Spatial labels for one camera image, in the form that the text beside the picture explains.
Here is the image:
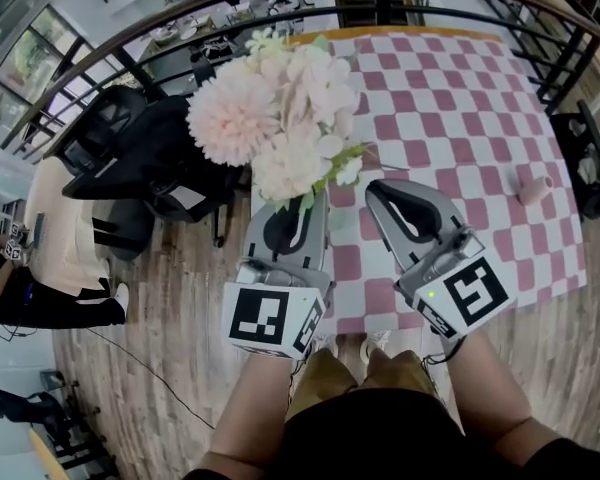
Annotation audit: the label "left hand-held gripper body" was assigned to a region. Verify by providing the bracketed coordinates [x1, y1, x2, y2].
[221, 257, 336, 361]

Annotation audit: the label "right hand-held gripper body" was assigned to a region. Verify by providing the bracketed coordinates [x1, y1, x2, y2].
[392, 224, 512, 343]

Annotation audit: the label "small pink vase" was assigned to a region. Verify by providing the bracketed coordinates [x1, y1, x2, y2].
[516, 173, 556, 206]

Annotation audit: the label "pink and white flower bouquet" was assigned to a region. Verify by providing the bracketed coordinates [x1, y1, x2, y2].
[185, 27, 379, 249]

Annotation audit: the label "person's right forearm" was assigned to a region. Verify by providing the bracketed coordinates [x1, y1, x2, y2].
[444, 330, 556, 469]

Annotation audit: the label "person's left forearm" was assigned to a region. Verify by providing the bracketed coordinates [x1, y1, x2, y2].
[182, 350, 306, 480]

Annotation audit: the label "person's left white shoe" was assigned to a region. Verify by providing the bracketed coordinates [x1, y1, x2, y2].
[311, 332, 339, 360]

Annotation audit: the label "person's white shoe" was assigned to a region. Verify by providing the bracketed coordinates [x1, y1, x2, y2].
[311, 332, 339, 360]
[358, 328, 393, 364]

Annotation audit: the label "white paper label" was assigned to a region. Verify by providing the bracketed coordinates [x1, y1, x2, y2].
[172, 185, 206, 209]

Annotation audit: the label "person's olive shorts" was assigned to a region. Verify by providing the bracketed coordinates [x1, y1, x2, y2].
[284, 347, 444, 422]

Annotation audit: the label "pink white checkered tablecloth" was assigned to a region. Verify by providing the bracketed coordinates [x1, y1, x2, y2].
[249, 31, 589, 337]

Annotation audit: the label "person's right white shoe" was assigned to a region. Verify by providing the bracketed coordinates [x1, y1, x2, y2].
[358, 328, 393, 364]

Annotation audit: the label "black mesh office chair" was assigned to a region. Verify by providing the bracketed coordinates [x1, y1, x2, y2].
[62, 85, 246, 249]

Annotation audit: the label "person's black shirt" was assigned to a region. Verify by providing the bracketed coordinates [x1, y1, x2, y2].
[182, 387, 600, 480]

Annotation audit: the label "round table with beige cloth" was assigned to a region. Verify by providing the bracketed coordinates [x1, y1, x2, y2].
[24, 155, 116, 299]

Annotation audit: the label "wooden table with white legs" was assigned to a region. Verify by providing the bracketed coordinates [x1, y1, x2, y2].
[249, 25, 589, 337]

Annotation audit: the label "black railing with wooden handrail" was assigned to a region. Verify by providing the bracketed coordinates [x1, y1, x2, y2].
[0, 0, 600, 159]

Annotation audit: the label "dark staircase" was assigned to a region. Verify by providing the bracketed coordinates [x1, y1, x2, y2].
[332, 0, 426, 29]

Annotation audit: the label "large glass window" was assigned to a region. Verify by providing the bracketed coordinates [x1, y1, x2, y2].
[0, 5, 94, 139]

